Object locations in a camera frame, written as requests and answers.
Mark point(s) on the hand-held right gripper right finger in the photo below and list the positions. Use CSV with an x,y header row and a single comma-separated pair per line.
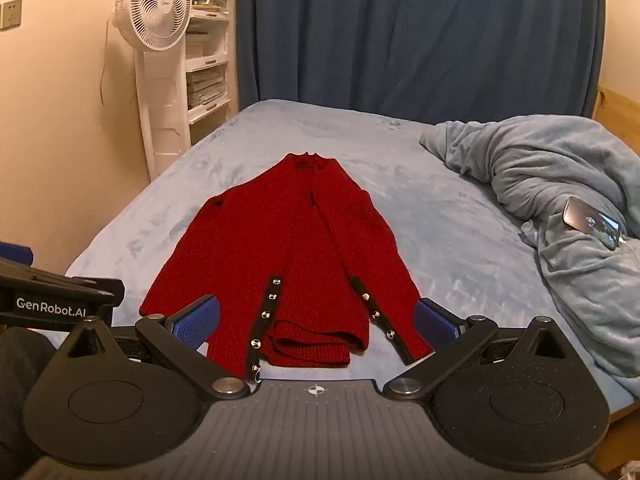
x,y
440,325

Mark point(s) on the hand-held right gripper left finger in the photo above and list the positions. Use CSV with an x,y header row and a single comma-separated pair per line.
x,y
192,325

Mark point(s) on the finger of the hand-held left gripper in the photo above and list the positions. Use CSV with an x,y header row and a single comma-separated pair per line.
x,y
15,252

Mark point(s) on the red knit cardigan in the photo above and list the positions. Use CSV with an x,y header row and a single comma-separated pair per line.
x,y
280,240

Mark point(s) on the bed with light-blue sheet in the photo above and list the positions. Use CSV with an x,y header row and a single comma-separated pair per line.
x,y
440,200

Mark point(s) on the smartphone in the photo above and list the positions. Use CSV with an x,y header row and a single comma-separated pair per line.
x,y
592,221

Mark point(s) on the grey-blue fleece blanket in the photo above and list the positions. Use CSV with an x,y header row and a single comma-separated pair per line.
x,y
555,165

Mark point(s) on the stack of books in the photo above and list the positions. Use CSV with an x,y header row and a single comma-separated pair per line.
x,y
205,87

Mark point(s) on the white shelf unit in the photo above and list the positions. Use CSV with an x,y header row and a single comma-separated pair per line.
x,y
212,55

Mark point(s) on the white standing fan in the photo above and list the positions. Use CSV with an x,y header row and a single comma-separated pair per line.
x,y
155,5

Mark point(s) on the dark blue curtain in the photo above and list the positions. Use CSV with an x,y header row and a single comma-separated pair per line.
x,y
425,35

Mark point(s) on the beige wall socket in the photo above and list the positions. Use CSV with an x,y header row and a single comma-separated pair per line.
x,y
10,14

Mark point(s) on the wooden bed frame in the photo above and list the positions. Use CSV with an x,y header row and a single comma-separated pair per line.
x,y
617,110

